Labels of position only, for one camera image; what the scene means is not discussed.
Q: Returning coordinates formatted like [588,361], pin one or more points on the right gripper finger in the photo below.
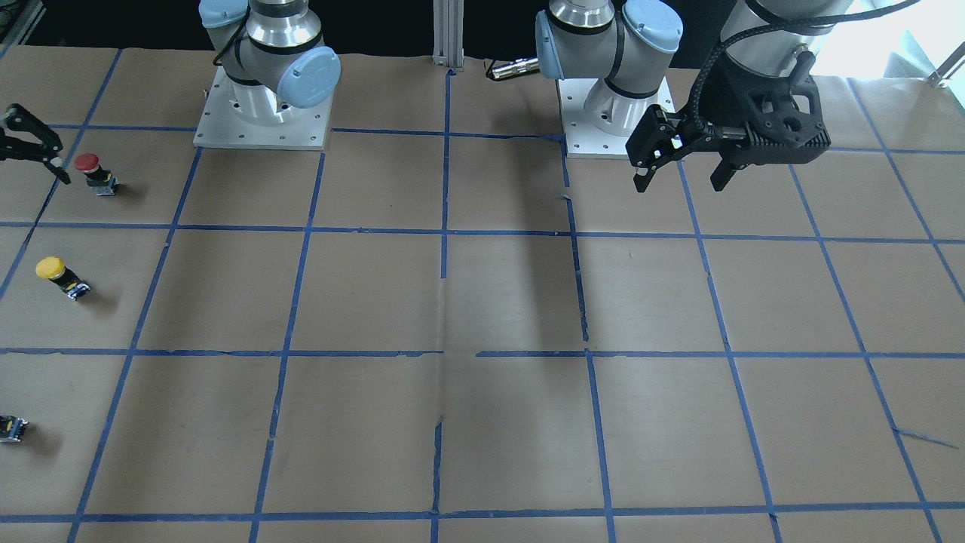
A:
[46,150]

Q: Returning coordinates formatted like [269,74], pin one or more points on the small black switch block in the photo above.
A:
[13,429]

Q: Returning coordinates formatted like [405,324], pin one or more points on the red push button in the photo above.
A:
[101,181]

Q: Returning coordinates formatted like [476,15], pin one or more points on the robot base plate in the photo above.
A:
[246,117]

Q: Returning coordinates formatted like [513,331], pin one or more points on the yellow push button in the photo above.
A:
[54,269]

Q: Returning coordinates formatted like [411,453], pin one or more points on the aluminium frame post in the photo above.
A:
[448,19]

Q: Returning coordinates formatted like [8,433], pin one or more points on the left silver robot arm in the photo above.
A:
[627,50]

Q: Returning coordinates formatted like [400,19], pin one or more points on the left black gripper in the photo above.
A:
[733,98]

